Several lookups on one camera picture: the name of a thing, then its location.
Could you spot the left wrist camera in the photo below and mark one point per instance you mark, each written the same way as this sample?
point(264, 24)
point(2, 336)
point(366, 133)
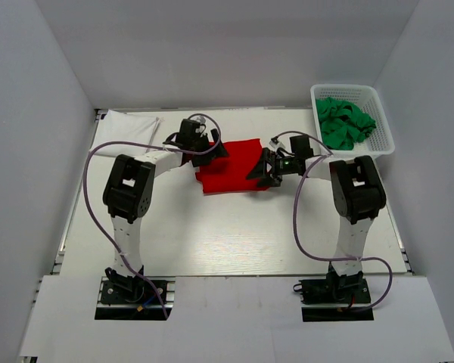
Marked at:
point(200, 125)

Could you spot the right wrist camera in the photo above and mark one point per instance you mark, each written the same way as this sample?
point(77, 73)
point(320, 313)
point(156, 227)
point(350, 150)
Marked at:
point(275, 144)

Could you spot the red t shirt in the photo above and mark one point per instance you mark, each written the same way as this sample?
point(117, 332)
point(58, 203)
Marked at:
point(229, 174)

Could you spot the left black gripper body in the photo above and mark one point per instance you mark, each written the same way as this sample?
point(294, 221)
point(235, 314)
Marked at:
point(200, 144)

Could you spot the white plastic basket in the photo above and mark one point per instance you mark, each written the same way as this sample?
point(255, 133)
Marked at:
point(366, 98)

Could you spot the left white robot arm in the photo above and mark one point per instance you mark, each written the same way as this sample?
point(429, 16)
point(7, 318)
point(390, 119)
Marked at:
point(129, 189)

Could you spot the green t shirt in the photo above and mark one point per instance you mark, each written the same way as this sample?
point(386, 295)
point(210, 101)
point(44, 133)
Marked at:
point(343, 124)

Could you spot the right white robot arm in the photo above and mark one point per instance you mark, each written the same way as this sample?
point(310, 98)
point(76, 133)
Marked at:
point(358, 196)

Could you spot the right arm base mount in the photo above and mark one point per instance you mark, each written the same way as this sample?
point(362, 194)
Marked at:
point(321, 304)

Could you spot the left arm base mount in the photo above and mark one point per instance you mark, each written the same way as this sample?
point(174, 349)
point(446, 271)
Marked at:
point(117, 304)

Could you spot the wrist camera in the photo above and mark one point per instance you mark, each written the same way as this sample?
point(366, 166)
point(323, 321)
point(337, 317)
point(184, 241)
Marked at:
point(200, 125)
point(275, 144)

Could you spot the folded white t shirt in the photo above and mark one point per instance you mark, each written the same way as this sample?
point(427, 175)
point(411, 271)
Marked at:
point(117, 126)

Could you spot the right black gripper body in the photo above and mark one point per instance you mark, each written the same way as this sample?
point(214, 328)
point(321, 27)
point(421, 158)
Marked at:
point(286, 165)

